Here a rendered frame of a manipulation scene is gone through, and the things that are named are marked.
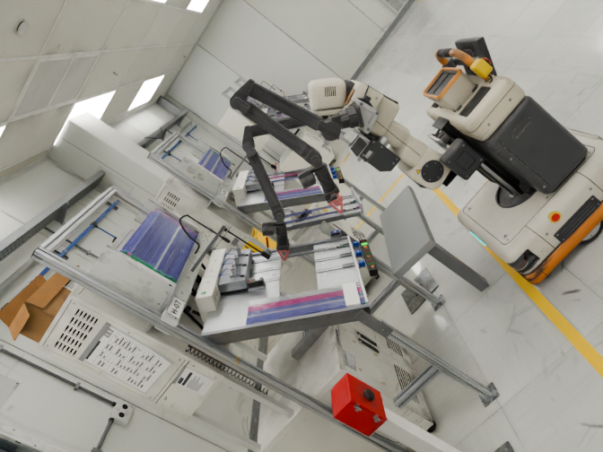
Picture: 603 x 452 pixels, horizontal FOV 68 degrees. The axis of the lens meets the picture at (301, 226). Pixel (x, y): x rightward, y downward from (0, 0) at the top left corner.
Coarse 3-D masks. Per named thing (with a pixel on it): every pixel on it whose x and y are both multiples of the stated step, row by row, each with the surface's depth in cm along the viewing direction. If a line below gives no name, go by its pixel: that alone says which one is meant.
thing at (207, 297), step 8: (224, 248) 244; (216, 256) 236; (208, 264) 230; (216, 264) 228; (208, 272) 222; (216, 272) 220; (208, 280) 214; (216, 280) 212; (200, 288) 208; (208, 288) 206; (216, 288) 210; (200, 296) 201; (208, 296) 200; (216, 296) 207; (200, 304) 201; (208, 304) 201; (216, 304) 205; (200, 312) 203
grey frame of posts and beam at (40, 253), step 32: (32, 256) 164; (192, 256) 222; (96, 288) 170; (416, 288) 260; (160, 320) 177; (224, 352) 185; (416, 352) 186; (288, 384) 196; (480, 384) 196; (320, 416) 199; (384, 448) 207
